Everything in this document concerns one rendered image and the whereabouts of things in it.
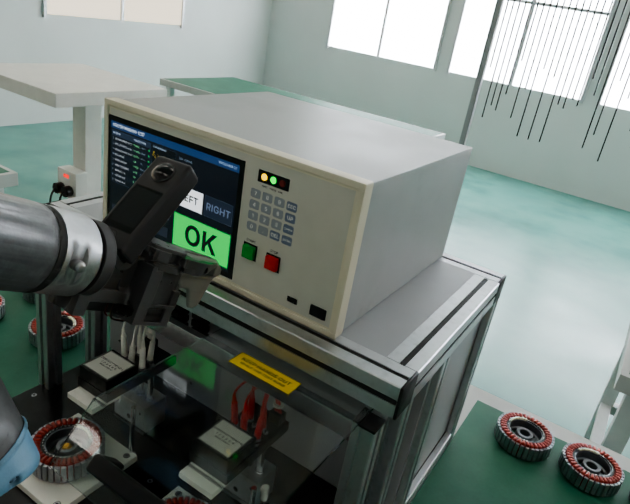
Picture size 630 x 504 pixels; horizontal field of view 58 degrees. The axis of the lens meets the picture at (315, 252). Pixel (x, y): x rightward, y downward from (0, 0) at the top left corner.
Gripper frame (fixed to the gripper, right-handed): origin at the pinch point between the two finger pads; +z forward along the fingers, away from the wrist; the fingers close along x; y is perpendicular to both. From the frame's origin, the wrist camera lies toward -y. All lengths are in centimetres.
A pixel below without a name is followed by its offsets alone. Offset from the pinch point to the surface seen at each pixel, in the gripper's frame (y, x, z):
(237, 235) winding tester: -3.9, -2.3, 6.1
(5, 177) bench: 13, -154, 77
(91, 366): 24.3, -22.1, 11.0
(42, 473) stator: 39.7, -19.0, 6.2
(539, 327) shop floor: -8, 17, 299
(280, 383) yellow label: 10.7, 11.6, 5.9
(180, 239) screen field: 0.0, -12.3, 7.8
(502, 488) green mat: 22, 37, 56
